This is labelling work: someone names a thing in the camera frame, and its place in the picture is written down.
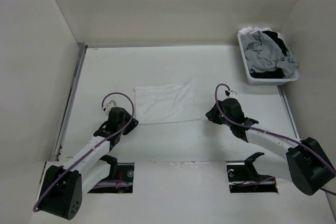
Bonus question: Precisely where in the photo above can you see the white tank top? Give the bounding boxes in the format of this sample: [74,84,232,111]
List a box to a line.
[134,80,201,125]

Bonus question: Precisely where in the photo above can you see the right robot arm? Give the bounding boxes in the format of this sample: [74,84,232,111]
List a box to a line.
[205,98,335,196]

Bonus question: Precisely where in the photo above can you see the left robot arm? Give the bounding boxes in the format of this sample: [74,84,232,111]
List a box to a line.
[33,107,139,220]

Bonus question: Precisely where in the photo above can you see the white plastic laundry basket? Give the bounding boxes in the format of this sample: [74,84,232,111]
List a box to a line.
[237,27,299,86]

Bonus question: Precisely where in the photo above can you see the grey garment in basket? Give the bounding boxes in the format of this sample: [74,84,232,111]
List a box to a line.
[240,30,299,79]

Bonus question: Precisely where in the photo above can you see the white garment in basket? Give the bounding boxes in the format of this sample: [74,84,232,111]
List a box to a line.
[238,27,272,35]

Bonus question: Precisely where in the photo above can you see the black garment in basket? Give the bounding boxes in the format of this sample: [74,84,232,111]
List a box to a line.
[250,31,287,79]

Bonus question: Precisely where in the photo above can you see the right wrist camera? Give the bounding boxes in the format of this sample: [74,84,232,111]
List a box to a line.
[225,90,237,98]

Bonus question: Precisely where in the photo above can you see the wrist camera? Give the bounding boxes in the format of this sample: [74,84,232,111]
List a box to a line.
[225,90,237,98]
[102,100,118,115]

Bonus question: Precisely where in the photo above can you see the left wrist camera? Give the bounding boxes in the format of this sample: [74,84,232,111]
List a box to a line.
[102,100,118,115]

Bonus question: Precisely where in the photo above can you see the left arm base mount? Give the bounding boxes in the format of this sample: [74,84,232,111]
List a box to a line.
[88,155,135,194]

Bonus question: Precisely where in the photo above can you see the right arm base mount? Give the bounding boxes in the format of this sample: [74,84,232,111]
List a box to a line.
[226,152,278,194]

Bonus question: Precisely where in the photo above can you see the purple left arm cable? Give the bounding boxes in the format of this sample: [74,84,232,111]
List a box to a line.
[33,92,136,213]

